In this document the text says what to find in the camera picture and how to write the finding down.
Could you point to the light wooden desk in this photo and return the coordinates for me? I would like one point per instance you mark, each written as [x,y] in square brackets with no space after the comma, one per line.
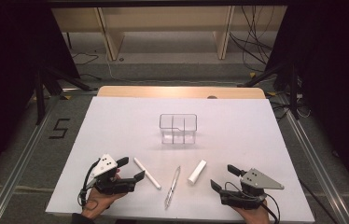
[163,18]

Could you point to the thin white pen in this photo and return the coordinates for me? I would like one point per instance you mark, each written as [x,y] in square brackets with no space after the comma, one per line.
[147,173]

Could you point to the silver pen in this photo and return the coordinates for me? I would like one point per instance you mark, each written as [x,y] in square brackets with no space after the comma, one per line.
[172,186]

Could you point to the black stand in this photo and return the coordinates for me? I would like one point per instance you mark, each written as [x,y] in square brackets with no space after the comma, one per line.
[40,99]
[292,90]

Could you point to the aluminium floor rail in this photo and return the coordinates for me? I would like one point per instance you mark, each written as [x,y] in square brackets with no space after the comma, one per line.
[20,165]
[318,155]

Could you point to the person's right hand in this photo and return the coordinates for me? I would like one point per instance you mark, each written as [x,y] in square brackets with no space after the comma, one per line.
[255,216]

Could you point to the clear plastic organizer box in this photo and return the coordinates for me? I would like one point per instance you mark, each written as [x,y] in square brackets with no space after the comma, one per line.
[178,137]

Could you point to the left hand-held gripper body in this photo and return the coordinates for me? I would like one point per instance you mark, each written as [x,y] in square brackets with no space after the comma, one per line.
[105,166]

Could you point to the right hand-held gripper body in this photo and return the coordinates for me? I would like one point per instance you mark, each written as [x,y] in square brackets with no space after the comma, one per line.
[258,182]

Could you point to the black curtain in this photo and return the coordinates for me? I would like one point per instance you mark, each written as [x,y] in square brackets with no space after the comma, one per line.
[334,77]
[7,77]

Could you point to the person's left hand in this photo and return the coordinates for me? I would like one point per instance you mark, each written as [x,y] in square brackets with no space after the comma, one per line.
[101,203]

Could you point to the white eraser block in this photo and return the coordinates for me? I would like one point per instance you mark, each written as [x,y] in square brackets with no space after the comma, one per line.
[197,172]

